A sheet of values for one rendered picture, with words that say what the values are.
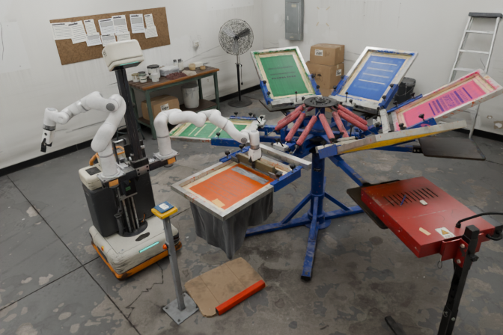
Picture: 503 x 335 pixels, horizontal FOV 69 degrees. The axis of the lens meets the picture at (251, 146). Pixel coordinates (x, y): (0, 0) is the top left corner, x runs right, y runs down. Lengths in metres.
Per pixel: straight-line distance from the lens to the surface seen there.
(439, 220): 2.28
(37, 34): 5.84
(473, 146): 3.64
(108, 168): 2.70
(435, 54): 6.36
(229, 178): 2.83
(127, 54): 2.43
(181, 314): 3.17
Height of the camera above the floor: 2.37
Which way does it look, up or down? 25 degrees down
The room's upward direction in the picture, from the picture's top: 3 degrees counter-clockwise
